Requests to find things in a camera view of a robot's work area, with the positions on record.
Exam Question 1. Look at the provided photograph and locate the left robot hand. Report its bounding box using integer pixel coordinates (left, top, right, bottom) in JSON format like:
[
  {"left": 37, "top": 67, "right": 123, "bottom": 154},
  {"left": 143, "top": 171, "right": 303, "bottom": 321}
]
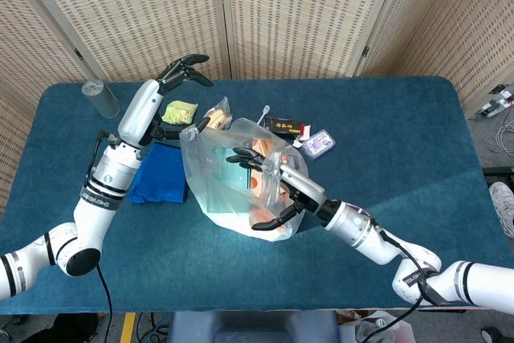
[{"left": 116, "top": 53, "right": 214, "bottom": 149}]

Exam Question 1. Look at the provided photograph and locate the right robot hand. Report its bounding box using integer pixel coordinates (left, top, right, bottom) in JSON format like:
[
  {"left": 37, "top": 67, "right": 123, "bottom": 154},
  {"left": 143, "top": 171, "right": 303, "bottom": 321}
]
[{"left": 226, "top": 147, "right": 341, "bottom": 232}]

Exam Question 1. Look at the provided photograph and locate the clear plastic shopping bag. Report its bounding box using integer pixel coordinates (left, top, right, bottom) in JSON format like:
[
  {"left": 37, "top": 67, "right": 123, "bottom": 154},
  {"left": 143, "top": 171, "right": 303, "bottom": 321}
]
[{"left": 178, "top": 117, "right": 310, "bottom": 243}]

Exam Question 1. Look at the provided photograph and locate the crumpled clear bag green label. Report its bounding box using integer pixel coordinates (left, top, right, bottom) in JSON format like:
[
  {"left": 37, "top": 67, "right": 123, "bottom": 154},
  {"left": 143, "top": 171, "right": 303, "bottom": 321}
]
[{"left": 355, "top": 310, "right": 417, "bottom": 343}]

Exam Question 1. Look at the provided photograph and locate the yellow green snack packet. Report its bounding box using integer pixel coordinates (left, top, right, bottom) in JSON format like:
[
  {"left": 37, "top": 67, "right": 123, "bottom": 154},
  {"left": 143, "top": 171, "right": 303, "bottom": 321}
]
[{"left": 161, "top": 100, "right": 199, "bottom": 125}]

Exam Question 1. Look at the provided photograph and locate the orange snack box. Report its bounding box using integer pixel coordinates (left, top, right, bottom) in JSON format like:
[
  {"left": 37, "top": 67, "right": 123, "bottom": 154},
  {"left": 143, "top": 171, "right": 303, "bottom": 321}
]
[{"left": 240, "top": 137, "right": 300, "bottom": 235}]

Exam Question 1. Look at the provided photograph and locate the purple white card box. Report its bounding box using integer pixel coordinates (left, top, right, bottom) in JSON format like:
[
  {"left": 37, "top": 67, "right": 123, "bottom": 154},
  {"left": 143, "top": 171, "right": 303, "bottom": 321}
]
[{"left": 300, "top": 129, "right": 337, "bottom": 158}]

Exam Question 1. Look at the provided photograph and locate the small red white packet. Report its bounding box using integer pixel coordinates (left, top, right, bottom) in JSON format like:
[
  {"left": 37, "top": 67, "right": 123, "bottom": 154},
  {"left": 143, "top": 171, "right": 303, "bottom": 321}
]
[{"left": 292, "top": 124, "right": 312, "bottom": 149}]

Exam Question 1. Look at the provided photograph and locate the black packet gold print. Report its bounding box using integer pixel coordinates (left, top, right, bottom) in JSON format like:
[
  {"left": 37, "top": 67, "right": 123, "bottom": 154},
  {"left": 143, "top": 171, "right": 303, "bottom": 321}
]
[{"left": 264, "top": 116, "right": 303, "bottom": 137}]

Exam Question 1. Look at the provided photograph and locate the blue microfibre cloth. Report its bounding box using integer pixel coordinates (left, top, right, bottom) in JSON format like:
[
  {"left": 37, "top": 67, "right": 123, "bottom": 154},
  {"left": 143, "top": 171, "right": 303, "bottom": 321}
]
[{"left": 128, "top": 142, "right": 190, "bottom": 204}]

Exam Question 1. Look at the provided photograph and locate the teal green carton box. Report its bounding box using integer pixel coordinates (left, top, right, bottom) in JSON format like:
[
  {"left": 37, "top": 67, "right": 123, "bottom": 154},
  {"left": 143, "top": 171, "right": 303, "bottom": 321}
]
[{"left": 206, "top": 148, "right": 258, "bottom": 215}]

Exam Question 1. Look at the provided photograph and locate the bread in clear wrapper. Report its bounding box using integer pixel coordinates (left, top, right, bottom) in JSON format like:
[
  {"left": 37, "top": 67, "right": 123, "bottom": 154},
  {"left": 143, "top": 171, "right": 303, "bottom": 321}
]
[{"left": 203, "top": 96, "right": 234, "bottom": 131}]

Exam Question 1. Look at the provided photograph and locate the teal table cover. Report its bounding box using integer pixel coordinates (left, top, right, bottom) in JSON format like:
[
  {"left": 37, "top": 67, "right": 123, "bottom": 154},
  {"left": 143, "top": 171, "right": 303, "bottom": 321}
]
[{"left": 0, "top": 76, "right": 499, "bottom": 316}]

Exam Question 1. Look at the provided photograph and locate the woven folding screen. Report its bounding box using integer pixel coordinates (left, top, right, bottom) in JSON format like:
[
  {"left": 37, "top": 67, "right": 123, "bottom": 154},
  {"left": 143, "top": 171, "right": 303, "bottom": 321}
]
[{"left": 0, "top": 0, "right": 514, "bottom": 215}]

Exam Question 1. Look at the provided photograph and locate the white sneaker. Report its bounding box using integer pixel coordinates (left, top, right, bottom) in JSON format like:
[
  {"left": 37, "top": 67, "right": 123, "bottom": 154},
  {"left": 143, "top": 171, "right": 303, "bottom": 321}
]
[{"left": 488, "top": 181, "right": 514, "bottom": 239}]

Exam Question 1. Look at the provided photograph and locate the white power strip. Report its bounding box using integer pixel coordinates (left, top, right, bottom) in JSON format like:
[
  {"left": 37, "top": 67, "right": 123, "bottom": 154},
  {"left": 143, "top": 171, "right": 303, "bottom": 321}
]
[{"left": 475, "top": 84, "right": 514, "bottom": 119}]

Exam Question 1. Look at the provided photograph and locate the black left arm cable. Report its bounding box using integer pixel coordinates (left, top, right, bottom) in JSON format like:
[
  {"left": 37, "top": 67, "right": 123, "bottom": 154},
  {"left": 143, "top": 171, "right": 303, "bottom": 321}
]
[{"left": 85, "top": 129, "right": 116, "bottom": 343}]

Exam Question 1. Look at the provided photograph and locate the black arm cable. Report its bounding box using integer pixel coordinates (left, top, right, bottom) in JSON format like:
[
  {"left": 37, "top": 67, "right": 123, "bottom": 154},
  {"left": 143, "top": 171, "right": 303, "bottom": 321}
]
[
  {"left": 361, "top": 208, "right": 443, "bottom": 343},
  {"left": 85, "top": 129, "right": 116, "bottom": 343}
]

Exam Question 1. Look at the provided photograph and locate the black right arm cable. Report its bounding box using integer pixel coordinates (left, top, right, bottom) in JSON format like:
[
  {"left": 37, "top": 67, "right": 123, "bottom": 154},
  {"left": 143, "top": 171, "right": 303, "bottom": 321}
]
[{"left": 361, "top": 208, "right": 443, "bottom": 343}]

